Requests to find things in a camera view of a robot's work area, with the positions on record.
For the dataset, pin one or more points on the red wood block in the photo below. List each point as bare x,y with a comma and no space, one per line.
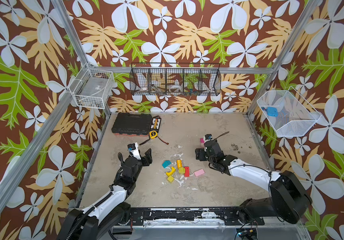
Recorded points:
187,172

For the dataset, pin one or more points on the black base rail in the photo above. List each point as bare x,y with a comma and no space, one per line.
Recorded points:
230,216

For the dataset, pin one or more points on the yellow-green cube block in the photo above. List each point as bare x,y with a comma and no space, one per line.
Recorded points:
182,170

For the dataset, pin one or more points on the white mesh basket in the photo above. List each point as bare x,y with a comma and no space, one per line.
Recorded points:
296,115

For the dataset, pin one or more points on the white wire basket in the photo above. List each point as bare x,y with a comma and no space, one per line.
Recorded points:
92,87

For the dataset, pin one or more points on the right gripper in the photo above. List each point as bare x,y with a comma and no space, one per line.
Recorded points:
206,153

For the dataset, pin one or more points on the yellow arch block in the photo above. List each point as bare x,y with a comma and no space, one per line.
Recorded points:
171,171

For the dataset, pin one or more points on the blue object in basket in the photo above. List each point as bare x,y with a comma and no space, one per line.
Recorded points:
271,112

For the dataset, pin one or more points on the black tool case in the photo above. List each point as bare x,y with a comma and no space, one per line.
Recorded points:
132,124

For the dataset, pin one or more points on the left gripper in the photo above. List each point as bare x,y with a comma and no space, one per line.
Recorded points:
148,157

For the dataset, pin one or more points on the teal wood block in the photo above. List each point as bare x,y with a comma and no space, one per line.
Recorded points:
166,164

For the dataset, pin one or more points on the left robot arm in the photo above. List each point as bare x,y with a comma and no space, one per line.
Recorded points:
94,221

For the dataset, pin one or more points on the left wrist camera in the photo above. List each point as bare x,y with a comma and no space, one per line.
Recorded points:
134,150

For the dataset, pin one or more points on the yellow tape measure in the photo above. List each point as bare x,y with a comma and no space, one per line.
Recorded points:
153,134

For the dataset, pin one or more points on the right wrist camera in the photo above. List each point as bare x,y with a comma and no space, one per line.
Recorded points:
208,137

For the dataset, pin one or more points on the black wire basket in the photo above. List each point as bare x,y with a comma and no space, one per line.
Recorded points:
186,79

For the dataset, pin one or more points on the electronics board with led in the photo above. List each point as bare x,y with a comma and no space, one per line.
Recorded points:
246,234

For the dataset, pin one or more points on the yellow cube block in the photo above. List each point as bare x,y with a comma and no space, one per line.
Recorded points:
170,179

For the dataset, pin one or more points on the pink wood block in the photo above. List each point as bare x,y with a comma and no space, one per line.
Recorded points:
199,173

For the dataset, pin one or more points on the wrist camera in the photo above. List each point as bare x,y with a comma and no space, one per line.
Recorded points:
134,150
208,137

